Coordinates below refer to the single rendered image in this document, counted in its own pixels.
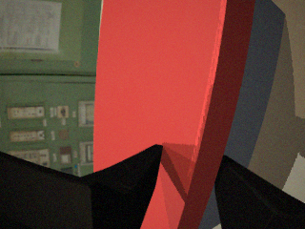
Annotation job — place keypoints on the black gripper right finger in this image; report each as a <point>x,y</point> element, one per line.
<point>246,201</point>

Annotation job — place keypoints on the grey open box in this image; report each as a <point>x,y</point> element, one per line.
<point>259,74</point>

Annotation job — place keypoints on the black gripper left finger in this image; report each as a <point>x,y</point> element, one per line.
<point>114,198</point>

